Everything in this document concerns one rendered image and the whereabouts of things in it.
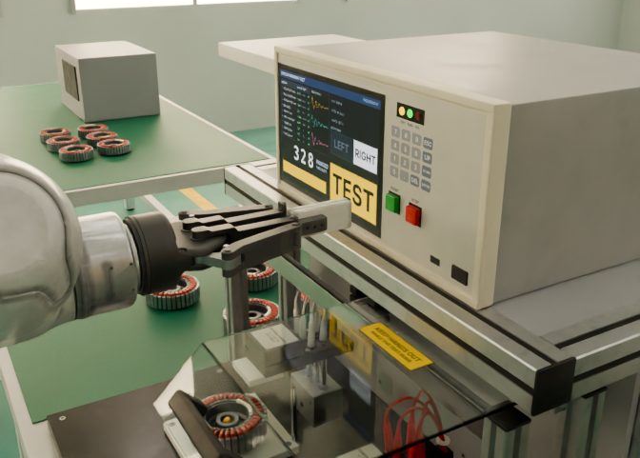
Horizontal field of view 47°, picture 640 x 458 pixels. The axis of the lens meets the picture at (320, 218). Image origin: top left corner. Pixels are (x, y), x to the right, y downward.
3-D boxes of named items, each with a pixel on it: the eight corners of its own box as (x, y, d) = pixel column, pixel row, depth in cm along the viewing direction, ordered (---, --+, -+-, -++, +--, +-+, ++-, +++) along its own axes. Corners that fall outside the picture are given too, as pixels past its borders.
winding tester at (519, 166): (476, 310, 72) (494, 104, 64) (276, 188, 107) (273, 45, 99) (720, 235, 90) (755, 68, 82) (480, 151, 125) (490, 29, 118)
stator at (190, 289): (197, 285, 159) (196, 268, 158) (202, 308, 149) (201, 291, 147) (145, 289, 157) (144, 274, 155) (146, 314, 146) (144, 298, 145)
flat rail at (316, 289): (498, 454, 67) (501, 427, 66) (230, 233, 117) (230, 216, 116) (508, 449, 68) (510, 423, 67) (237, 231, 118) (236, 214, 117)
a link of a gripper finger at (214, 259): (170, 240, 68) (189, 261, 63) (223, 230, 70) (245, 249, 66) (172, 264, 69) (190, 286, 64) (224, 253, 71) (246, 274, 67)
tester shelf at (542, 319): (533, 417, 63) (539, 372, 61) (224, 193, 118) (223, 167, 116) (814, 299, 84) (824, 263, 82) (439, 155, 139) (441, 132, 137)
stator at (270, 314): (218, 340, 137) (217, 323, 136) (229, 311, 147) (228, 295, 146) (277, 342, 136) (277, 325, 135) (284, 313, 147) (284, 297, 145)
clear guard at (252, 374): (251, 568, 56) (249, 507, 54) (153, 406, 75) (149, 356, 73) (556, 434, 71) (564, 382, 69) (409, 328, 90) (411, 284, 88)
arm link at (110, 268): (82, 338, 63) (150, 321, 65) (70, 240, 59) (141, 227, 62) (60, 295, 70) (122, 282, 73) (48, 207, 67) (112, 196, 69)
